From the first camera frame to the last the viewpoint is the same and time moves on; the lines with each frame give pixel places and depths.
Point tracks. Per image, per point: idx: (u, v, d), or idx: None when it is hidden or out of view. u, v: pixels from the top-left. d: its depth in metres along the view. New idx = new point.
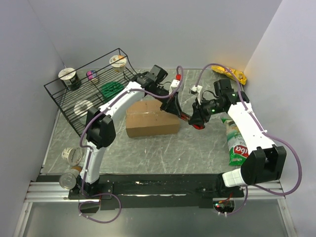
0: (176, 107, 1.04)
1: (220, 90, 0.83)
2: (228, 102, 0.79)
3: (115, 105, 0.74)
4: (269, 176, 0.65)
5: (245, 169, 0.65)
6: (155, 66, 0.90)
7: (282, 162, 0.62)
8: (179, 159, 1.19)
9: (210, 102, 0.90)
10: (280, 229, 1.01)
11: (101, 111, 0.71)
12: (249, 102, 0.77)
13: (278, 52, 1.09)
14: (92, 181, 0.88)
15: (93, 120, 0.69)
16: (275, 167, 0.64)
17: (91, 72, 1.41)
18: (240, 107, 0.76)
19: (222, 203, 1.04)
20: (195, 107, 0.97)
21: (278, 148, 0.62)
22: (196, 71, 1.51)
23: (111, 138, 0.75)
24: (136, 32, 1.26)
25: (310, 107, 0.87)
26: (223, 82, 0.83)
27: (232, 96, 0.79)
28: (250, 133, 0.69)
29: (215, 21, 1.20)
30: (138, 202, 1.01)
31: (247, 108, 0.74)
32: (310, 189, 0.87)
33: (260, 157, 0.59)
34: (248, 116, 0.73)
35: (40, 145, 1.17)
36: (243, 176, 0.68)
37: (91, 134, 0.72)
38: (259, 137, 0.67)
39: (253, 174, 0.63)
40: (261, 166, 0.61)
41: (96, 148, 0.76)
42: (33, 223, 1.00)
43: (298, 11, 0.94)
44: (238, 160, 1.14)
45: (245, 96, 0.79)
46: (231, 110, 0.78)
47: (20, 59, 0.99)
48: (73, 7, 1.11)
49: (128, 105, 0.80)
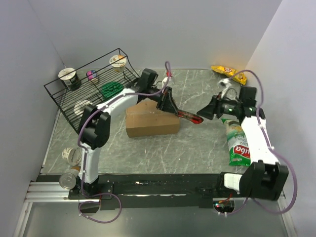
0: (172, 105, 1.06)
1: (242, 99, 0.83)
2: (243, 114, 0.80)
3: (113, 104, 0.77)
4: (265, 193, 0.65)
5: (243, 181, 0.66)
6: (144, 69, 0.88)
7: (281, 182, 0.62)
8: (179, 159, 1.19)
9: (231, 102, 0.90)
10: (280, 229, 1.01)
11: (98, 108, 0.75)
12: (264, 118, 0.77)
13: (278, 52, 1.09)
14: (91, 181, 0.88)
15: (89, 118, 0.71)
16: (274, 186, 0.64)
17: (91, 72, 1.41)
18: (254, 121, 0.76)
19: (222, 203, 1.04)
20: (214, 98, 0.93)
21: (281, 167, 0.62)
22: (196, 71, 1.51)
23: (105, 138, 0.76)
24: (136, 32, 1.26)
25: (310, 107, 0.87)
26: (249, 91, 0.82)
27: (249, 109, 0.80)
28: (256, 145, 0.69)
29: (215, 21, 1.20)
30: (138, 202, 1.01)
31: (260, 123, 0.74)
32: (311, 189, 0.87)
33: (259, 171, 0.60)
34: (259, 131, 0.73)
35: (40, 145, 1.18)
36: (239, 187, 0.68)
37: (85, 134, 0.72)
38: (265, 151, 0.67)
39: (249, 186, 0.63)
40: (259, 180, 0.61)
41: (91, 148, 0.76)
42: (33, 223, 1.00)
43: (297, 11, 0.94)
44: (238, 160, 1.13)
45: (262, 113, 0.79)
46: (244, 121, 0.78)
47: (20, 59, 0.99)
48: (73, 7, 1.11)
49: (123, 106, 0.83)
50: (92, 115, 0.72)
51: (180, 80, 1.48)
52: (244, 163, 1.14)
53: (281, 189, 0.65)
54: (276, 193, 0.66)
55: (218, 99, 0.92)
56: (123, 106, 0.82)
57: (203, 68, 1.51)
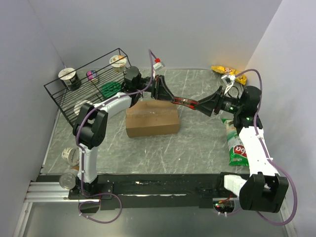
0: (167, 92, 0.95)
1: (243, 106, 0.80)
2: (240, 124, 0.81)
3: (109, 103, 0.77)
4: (266, 205, 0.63)
5: (243, 192, 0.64)
6: (130, 68, 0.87)
7: (282, 194, 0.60)
8: (179, 159, 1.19)
9: (232, 100, 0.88)
10: (280, 228, 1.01)
11: (95, 107, 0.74)
12: (262, 128, 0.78)
13: (278, 52, 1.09)
14: (90, 180, 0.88)
15: (86, 117, 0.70)
16: (274, 197, 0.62)
17: (91, 72, 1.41)
18: (251, 131, 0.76)
19: (222, 203, 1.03)
20: (216, 95, 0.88)
21: (281, 178, 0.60)
22: (196, 71, 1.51)
23: (101, 138, 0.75)
24: (136, 32, 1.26)
25: (310, 107, 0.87)
26: (252, 100, 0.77)
27: (246, 119, 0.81)
28: (255, 157, 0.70)
29: (215, 21, 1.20)
30: (138, 203, 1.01)
31: (258, 134, 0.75)
32: (311, 189, 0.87)
33: (258, 183, 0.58)
34: (257, 141, 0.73)
35: (40, 145, 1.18)
36: (239, 198, 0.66)
37: (82, 133, 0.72)
38: (263, 163, 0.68)
39: (249, 198, 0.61)
40: (259, 192, 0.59)
41: (88, 148, 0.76)
42: (33, 223, 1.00)
43: (298, 12, 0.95)
44: (238, 160, 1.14)
45: (259, 122, 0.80)
46: (241, 132, 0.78)
47: (20, 59, 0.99)
48: (73, 7, 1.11)
49: (118, 107, 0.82)
50: (89, 114, 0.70)
51: (180, 80, 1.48)
52: (243, 163, 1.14)
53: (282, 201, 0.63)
54: (277, 205, 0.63)
55: (221, 96, 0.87)
56: (120, 107, 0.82)
57: (203, 68, 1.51)
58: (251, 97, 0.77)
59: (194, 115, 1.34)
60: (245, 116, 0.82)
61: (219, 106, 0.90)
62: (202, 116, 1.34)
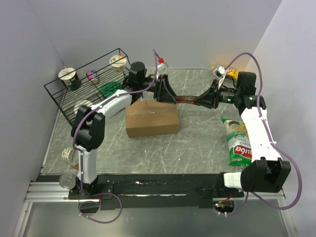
0: (169, 94, 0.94)
1: (241, 87, 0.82)
2: (244, 104, 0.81)
3: (107, 104, 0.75)
4: (267, 187, 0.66)
5: (245, 177, 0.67)
6: (135, 62, 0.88)
7: (283, 177, 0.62)
8: (179, 159, 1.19)
9: (228, 91, 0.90)
10: (280, 229, 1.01)
11: (93, 109, 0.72)
12: (265, 109, 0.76)
13: (278, 52, 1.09)
14: (90, 181, 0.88)
15: (83, 120, 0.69)
16: (276, 181, 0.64)
17: (91, 72, 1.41)
18: (255, 113, 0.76)
19: (222, 203, 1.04)
20: (212, 89, 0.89)
21: (283, 163, 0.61)
22: (196, 71, 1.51)
23: (99, 139, 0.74)
24: (136, 32, 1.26)
25: (310, 107, 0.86)
26: (249, 77, 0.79)
27: (248, 99, 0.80)
28: (257, 141, 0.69)
29: (215, 21, 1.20)
30: (138, 202, 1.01)
31: (261, 116, 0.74)
32: (311, 189, 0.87)
33: (261, 169, 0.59)
34: (260, 124, 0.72)
35: (40, 145, 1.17)
36: (241, 180, 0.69)
37: (80, 136, 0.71)
38: (266, 147, 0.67)
39: (251, 182, 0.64)
40: (261, 176, 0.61)
41: (87, 150, 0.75)
42: (33, 223, 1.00)
43: (298, 12, 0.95)
44: (238, 160, 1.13)
45: (262, 102, 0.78)
46: (244, 114, 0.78)
47: (20, 59, 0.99)
48: (74, 7, 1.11)
49: (117, 108, 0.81)
50: (86, 117, 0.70)
51: (180, 80, 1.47)
52: (244, 163, 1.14)
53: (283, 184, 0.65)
54: (278, 187, 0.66)
55: (216, 90, 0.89)
56: (120, 106, 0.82)
57: (203, 68, 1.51)
58: (247, 75, 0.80)
59: (194, 115, 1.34)
60: (248, 97, 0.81)
61: (217, 99, 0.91)
62: (202, 116, 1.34)
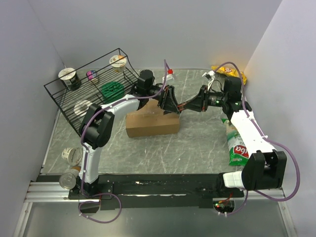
0: (173, 104, 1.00)
1: (228, 94, 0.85)
2: (231, 110, 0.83)
3: (117, 105, 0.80)
4: (269, 182, 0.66)
5: (246, 174, 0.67)
6: (139, 76, 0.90)
7: (282, 168, 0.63)
8: (179, 159, 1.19)
9: (217, 95, 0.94)
10: (281, 229, 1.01)
11: (103, 108, 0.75)
12: (252, 110, 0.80)
13: (278, 52, 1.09)
14: (91, 181, 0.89)
15: (94, 117, 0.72)
16: (276, 174, 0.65)
17: (91, 72, 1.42)
18: (242, 115, 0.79)
19: (222, 203, 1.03)
20: (201, 91, 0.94)
21: (279, 153, 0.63)
22: (196, 71, 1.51)
23: (107, 138, 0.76)
24: (135, 32, 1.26)
25: (311, 108, 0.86)
26: (235, 85, 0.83)
27: (235, 104, 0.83)
28: (251, 137, 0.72)
29: (215, 21, 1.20)
30: (138, 202, 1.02)
31: (249, 115, 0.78)
32: (311, 189, 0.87)
33: (259, 161, 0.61)
34: (250, 123, 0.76)
35: (40, 145, 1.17)
36: (242, 181, 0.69)
37: (87, 133, 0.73)
38: (260, 141, 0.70)
39: (253, 178, 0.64)
40: (261, 170, 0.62)
41: (92, 148, 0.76)
42: (33, 223, 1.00)
43: (298, 12, 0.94)
44: (238, 160, 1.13)
45: (248, 104, 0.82)
46: (233, 117, 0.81)
47: (20, 59, 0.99)
48: (73, 7, 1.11)
49: (125, 110, 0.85)
50: (96, 115, 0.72)
51: (180, 79, 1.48)
52: (244, 163, 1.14)
53: (283, 176, 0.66)
54: (279, 181, 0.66)
55: (206, 92, 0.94)
56: (127, 109, 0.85)
57: (203, 68, 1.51)
58: (233, 83, 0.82)
59: (194, 115, 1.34)
60: (234, 102, 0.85)
61: (206, 102, 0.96)
62: (202, 116, 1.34)
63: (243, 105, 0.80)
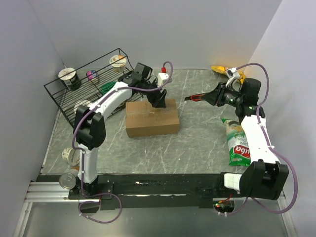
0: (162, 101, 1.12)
1: (244, 96, 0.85)
2: (243, 113, 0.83)
3: (105, 102, 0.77)
4: (266, 192, 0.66)
5: (244, 180, 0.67)
6: (139, 64, 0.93)
7: (282, 181, 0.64)
8: (179, 159, 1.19)
9: (233, 93, 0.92)
10: (280, 229, 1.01)
11: (91, 109, 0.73)
12: (264, 117, 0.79)
13: (278, 52, 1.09)
14: (90, 180, 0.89)
15: (83, 119, 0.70)
16: (274, 185, 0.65)
17: (91, 72, 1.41)
18: (253, 120, 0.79)
19: (222, 203, 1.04)
20: (219, 85, 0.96)
21: (282, 166, 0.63)
22: (196, 71, 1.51)
23: (101, 138, 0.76)
24: (135, 32, 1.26)
25: (311, 108, 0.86)
26: (253, 88, 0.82)
27: (249, 108, 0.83)
28: (256, 144, 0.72)
29: (214, 20, 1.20)
30: (138, 202, 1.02)
31: (260, 122, 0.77)
32: (311, 189, 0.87)
33: (259, 171, 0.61)
34: (259, 130, 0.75)
35: (40, 145, 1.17)
36: (240, 186, 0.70)
37: (81, 135, 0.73)
38: (264, 150, 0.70)
39: (250, 186, 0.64)
40: (259, 179, 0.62)
41: (88, 149, 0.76)
42: (33, 223, 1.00)
43: (298, 12, 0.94)
44: (238, 160, 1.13)
45: (262, 111, 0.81)
46: (244, 121, 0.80)
47: (20, 59, 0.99)
48: (73, 7, 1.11)
49: (116, 103, 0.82)
50: (86, 116, 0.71)
51: (180, 79, 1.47)
52: (243, 163, 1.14)
53: (281, 188, 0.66)
54: (276, 192, 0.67)
55: (222, 87, 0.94)
56: (118, 100, 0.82)
57: (203, 68, 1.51)
58: (251, 86, 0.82)
59: (194, 115, 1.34)
60: (248, 105, 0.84)
61: (220, 98, 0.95)
62: (202, 116, 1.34)
63: (257, 107, 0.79)
